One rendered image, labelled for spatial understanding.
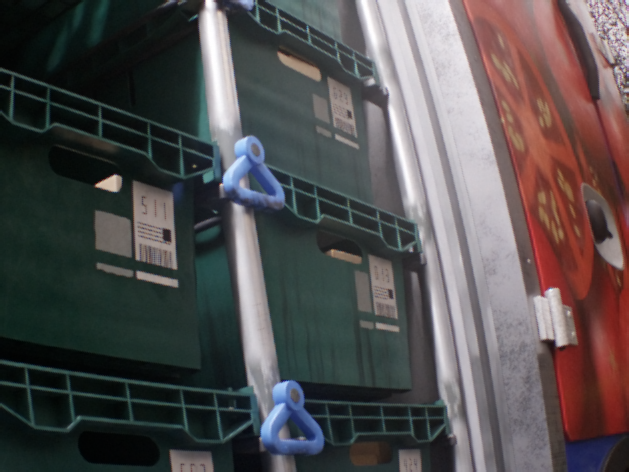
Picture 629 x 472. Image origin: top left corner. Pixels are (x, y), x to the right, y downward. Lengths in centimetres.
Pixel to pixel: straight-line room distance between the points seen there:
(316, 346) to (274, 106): 32
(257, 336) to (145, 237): 16
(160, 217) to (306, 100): 42
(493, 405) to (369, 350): 24
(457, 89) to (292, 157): 34
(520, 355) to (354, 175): 36
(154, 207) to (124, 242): 7
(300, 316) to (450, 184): 42
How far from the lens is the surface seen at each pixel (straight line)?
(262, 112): 127
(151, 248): 98
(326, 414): 112
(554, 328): 144
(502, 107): 158
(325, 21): 154
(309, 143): 134
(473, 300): 145
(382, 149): 158
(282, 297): 115
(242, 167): 107
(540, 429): 137
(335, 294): 125
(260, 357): 103
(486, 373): 143
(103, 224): 94
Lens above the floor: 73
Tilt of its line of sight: 18 degrees up
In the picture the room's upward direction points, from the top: 10 degrees counter-clockwise
